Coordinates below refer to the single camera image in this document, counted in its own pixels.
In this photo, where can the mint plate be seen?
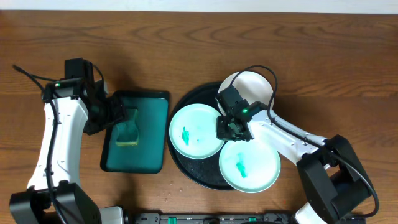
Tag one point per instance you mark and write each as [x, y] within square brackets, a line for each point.
[192, 131]
[249, 167]

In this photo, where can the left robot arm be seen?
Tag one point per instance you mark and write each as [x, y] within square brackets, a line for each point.
[74, 105]

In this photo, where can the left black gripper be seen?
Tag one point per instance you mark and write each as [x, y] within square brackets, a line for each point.
[116, 109]

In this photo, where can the white plate with green stain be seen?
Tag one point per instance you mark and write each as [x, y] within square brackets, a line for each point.
[253, 87]

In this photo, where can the round black tray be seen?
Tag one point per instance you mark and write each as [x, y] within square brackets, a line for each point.
[205, 172]

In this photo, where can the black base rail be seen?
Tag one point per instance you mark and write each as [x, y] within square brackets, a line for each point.
[155, 218]

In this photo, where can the green wet sponge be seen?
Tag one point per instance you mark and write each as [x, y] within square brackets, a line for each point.
[128, 131]

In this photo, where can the black rectangular sponge tray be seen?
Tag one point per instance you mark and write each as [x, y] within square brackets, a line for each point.
[147, 156]

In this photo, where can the mint plate front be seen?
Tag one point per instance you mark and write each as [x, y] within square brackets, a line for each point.
[249, 167]

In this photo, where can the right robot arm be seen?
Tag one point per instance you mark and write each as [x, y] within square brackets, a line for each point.
[332, 176]

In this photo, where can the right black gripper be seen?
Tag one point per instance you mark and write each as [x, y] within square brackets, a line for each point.
[226, 130]

